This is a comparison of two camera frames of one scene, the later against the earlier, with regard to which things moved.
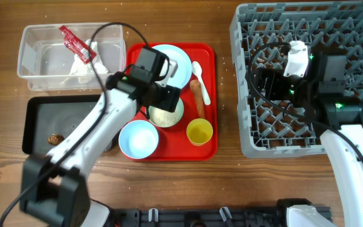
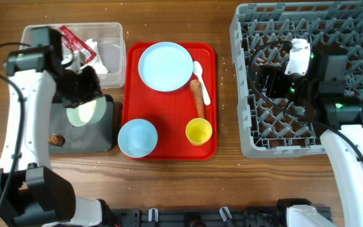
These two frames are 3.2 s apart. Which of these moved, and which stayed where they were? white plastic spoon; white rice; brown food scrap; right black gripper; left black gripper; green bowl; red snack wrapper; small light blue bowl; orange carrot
Moved: white rice; green bowl; left black gripper
Stayed: right black gripper; brown food scrap; red snack wrapper; white plastic spoon; orange carrot; small light blue bowl
